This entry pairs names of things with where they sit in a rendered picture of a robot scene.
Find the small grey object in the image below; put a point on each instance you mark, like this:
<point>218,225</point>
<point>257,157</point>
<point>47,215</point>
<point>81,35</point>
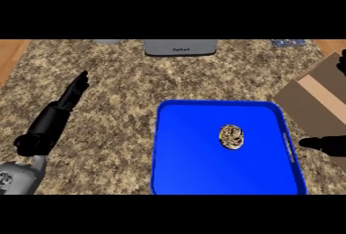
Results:
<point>107,41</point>

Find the brown cardboard box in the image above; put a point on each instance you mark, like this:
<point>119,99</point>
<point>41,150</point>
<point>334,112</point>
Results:
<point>317,100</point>

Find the grey flat appliance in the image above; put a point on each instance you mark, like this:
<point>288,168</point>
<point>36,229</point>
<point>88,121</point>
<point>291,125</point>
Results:
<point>181,47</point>

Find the blue plastic tray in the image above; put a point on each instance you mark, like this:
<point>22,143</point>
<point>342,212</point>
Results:
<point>226,149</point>

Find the brown speckled cupcake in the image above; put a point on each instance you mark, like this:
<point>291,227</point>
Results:
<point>232,136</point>

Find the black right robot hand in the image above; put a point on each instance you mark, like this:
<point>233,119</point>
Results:
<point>329,145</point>

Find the dark blue patterned object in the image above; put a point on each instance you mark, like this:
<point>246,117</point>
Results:
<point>289,42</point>

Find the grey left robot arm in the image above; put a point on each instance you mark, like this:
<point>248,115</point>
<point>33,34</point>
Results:
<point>19,178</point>

